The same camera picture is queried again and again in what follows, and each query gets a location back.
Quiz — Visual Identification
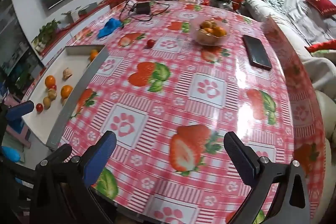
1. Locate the pink stool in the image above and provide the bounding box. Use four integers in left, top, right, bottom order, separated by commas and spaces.
5, 93, 30, 148

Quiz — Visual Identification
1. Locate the blue cloth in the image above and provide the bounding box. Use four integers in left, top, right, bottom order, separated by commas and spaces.
98, 18, 122, 39

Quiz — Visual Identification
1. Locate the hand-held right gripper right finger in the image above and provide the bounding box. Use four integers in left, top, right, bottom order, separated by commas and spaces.
223, 132, 307, 224

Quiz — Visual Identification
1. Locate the glass bowl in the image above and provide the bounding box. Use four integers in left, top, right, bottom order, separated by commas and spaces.
189, 18, 231, 46

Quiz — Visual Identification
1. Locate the white sofa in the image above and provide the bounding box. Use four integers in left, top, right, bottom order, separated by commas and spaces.
245, 0, 336, 140

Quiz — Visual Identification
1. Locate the person's left hand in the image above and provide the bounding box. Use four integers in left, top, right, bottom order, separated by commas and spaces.
0, 147, 22, 163

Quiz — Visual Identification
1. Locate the red cloth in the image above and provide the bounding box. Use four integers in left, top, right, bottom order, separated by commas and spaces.
306, 40, 336, 52

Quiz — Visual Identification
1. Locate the glass fish tank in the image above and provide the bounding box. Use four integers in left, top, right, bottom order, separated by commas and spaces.
0, 0, 45, 93

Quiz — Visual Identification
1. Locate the red pillow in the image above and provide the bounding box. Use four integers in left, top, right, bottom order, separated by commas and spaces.
303, 0, 336, 16

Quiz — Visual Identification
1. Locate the grey box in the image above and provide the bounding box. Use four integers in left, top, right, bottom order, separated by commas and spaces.
78, 3, 98, 16

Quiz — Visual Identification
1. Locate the black power adapter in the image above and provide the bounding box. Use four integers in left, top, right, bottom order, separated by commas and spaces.
136, 2, 151, 14

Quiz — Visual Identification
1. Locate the black smartphone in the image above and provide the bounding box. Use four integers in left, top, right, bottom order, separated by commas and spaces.
242, 34, 273, 70

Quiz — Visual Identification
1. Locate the black cable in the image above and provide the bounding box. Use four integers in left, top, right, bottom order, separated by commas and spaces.
119, 0, 171, 21

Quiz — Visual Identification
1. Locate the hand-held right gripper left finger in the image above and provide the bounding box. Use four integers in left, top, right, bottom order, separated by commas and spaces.
34, 131, 117, 224

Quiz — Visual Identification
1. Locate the strawberry print tablecloth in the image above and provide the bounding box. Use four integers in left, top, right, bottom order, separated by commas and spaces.
46, 0, 327, 224

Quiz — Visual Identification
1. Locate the green potted plant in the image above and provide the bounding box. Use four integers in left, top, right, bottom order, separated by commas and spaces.
39, 19, 61, 43

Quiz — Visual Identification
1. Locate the white open box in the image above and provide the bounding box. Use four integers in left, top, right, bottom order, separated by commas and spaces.
62, 10, 79, 24

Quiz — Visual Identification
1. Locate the pile of small mandarins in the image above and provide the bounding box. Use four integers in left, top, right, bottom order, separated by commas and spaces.
199, 20, 227, 38

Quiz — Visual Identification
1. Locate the white tray with grey rim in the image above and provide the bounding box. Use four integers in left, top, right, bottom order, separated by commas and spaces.
21, 45, 109, 149

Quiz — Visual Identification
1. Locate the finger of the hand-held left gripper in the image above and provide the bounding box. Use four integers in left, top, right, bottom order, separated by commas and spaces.
0, 101, 34, 140

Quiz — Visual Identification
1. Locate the white cabinet with red top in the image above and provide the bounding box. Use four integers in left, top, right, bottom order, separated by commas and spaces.
31, 0, 137, 67

